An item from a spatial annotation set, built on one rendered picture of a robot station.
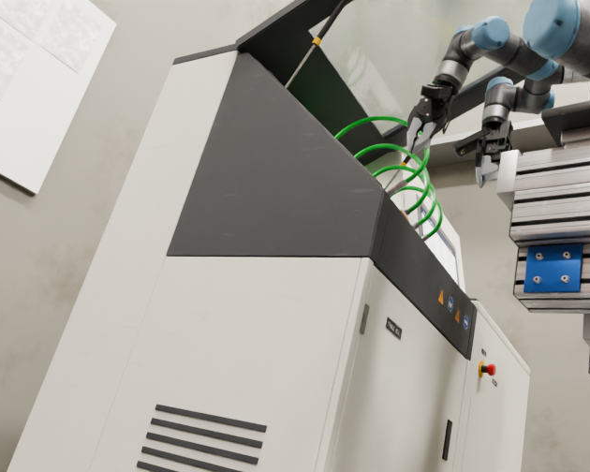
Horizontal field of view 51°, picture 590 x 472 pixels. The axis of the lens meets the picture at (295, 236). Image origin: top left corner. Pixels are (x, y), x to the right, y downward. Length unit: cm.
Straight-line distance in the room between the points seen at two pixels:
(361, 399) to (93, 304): 79
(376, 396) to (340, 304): 21
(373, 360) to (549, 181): 48
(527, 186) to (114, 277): 106
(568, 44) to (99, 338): 123
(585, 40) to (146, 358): 111
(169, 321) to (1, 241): 155
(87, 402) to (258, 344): 49
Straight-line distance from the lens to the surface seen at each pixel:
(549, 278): 110
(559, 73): 186
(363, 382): 125
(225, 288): 141
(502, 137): 184
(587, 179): 113
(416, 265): 146
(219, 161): 164
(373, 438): 131
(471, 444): 190
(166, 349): 146
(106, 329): 163
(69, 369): 168
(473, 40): 158
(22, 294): 295
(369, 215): 129
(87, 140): 318
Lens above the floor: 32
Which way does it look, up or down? 22 degrees up
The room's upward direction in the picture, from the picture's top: 15 degrees clockwise
